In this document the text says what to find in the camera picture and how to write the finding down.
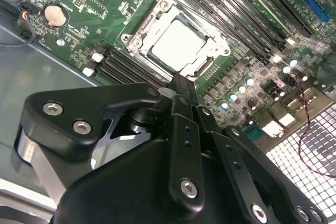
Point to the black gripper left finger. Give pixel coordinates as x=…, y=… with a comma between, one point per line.
x=78, y=108

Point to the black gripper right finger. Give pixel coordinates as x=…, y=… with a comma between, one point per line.
x=236, y=166

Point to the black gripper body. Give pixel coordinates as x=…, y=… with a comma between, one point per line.
x=126, y=195

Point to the silver square CPU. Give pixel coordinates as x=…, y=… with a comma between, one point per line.
x=178, y=43

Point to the metal socket cover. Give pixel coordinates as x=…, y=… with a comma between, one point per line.
x=164, y=23

